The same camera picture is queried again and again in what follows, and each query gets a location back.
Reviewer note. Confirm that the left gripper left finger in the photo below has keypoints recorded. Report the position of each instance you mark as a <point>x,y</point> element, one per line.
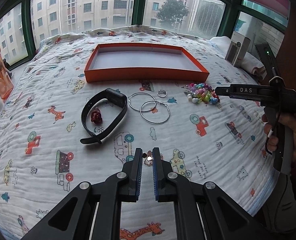
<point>92,211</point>

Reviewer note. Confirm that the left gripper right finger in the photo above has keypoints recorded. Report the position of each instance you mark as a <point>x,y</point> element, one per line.
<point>202,211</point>

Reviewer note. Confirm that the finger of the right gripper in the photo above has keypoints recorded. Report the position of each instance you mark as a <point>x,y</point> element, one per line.
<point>223,91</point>

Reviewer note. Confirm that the small gold charm earring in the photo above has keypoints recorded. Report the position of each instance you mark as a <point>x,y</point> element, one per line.
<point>148,158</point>

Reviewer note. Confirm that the large silver hoop earring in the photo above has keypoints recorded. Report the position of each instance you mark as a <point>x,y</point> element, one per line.
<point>155,112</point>

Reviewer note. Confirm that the black smart band watch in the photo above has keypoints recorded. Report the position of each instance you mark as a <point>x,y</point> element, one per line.
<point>114,97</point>

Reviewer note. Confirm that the person right hand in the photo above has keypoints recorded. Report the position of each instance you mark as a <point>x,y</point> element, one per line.
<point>275,142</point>

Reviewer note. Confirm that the white grey product box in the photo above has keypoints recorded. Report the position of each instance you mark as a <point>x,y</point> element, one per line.
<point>237,49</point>

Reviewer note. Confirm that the orange shallow tray box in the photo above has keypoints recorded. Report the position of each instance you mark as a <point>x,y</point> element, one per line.
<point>142,61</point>

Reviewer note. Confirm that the cartoon print bed quilt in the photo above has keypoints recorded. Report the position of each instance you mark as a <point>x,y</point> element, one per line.
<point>42,159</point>

